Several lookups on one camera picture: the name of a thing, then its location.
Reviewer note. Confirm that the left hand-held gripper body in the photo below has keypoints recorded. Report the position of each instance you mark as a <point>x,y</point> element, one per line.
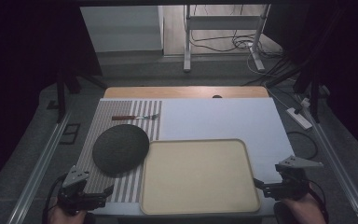
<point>74,193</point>

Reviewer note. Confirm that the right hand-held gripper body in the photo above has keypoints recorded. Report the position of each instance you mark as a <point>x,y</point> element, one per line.
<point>293,183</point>

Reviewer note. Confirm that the person's left hand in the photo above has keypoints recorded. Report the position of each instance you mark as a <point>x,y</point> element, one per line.
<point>62,217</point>

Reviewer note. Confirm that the person's right hand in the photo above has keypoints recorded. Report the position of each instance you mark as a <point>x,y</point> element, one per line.
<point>303,211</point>

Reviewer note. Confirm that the dark round plate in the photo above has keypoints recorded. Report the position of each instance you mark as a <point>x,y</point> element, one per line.
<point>120,153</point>

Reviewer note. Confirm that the beige plastic tray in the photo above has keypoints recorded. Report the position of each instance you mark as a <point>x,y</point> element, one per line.
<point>199,177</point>

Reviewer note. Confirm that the white power strip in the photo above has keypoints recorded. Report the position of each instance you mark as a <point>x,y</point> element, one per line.
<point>299,118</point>

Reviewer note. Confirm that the white table board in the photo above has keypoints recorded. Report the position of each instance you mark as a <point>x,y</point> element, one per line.
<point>223,121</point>

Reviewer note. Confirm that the grey striped placemat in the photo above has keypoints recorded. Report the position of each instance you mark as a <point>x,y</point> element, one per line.
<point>118,112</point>

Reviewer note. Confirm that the black metal stand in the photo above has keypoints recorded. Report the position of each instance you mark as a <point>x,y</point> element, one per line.
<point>313,93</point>
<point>61,93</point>

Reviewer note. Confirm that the black round table grommet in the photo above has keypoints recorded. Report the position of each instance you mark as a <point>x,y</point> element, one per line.
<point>217,96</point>

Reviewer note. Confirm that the wooden table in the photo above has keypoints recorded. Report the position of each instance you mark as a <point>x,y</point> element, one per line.
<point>174,92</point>

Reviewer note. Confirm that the white panel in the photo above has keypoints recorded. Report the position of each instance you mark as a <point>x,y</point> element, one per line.
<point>121,28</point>

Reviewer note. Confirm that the aluminium floor rail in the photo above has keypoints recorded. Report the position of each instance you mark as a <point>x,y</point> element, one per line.
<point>40,168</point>
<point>338,168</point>

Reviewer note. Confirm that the black rectangular floor frame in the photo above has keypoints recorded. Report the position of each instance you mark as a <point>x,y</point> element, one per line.
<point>71,133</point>

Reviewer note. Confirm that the white metal desk frame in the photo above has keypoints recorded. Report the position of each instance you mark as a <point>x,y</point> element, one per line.
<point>223,23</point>

